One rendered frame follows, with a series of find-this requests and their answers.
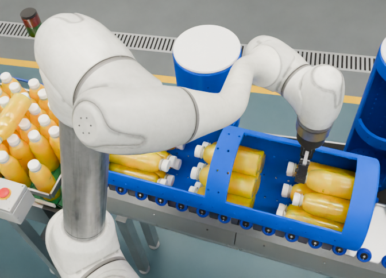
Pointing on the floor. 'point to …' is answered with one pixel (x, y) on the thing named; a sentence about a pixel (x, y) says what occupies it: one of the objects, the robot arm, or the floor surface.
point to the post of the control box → (35, 243)
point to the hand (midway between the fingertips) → (302, 169)
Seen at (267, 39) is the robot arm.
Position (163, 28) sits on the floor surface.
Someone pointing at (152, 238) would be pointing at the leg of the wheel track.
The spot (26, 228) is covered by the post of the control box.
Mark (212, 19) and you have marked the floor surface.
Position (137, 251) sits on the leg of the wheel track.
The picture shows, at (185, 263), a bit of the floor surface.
